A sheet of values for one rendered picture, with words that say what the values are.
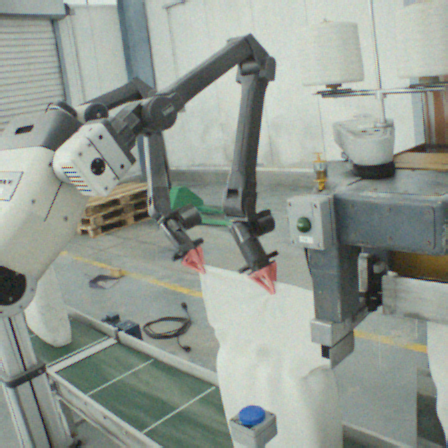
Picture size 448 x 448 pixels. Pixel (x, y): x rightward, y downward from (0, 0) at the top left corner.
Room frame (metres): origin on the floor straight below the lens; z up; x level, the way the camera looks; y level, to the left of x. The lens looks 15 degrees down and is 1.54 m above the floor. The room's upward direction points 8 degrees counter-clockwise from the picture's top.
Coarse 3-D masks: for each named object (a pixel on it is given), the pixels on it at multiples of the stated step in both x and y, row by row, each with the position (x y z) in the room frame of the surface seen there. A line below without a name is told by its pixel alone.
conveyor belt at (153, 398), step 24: (96, 360) 2.11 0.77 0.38; (120, 360) 2.09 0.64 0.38; (144, 360) 2.07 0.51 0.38; (72, 384) 1.90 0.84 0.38; (96, 384) 1.88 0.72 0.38; (120, 384) 1.87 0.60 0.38; (144, 384) 1.85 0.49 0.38; (168, 384) 1.83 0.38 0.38; (192, 384) 1.81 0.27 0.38; (120, 408) 1.68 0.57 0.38; (144, 408) 1.66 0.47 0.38; (168, 408) 1.65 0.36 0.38; (192, 408) 1.63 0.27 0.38; (216, 408) 1.61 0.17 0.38; (144, 432) 1.50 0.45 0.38; (168, 432) 1.49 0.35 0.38; (192, 432) 1.47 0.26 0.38; (216, 432) 1.46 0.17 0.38
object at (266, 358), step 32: (224, 288) 1.36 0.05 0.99; (256, 288) 1.25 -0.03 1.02; (288, 288) 1.17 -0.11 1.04; (224, 320) 1.38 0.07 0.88; (256, 320) 1.26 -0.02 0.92; (288, 320) 1.18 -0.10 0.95; (224, 352) 1.31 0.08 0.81; (256, 352) 1.23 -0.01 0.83; (288, 352) 1.18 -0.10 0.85; (320, 352) 1.09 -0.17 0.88; (224, 384) 1.30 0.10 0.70; (256, 384) 1.19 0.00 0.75; (288, 384) 1.11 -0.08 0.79; (320, 384) 1.09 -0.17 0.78; (288, 416) 1.11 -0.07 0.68; (320, 416) 1.08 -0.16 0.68
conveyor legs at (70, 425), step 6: (60, 402) 1.92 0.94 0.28; (66, 408) 1.93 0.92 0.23; (66, 414) 1.93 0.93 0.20; (66, 420) 1.92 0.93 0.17; (72, 420) 1.94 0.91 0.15; (78, 420) 1.98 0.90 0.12; (84, 420) 1.99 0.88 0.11; (66, 426) 1.93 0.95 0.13; (72, 426) 1.93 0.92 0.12; (66, 432) 1.95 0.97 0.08; (72, 432) 1.93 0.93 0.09; (78, 444) 1.94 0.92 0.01
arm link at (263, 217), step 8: (248, 200) 1.24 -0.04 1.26; (248, 208) 1.24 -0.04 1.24; (264, 208) 1.33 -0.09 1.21; (232, 216) 1.28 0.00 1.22; (240, 216) 1.27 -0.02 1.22; (248, 216) 1.24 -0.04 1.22; (256, 216) 1.25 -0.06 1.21; (264, 216) 1.31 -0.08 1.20; (272, 216) 1.32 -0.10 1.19; (264, 224) 1.29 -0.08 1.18; (272, 224) 1.31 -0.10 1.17; (264, 232) 1.29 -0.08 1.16
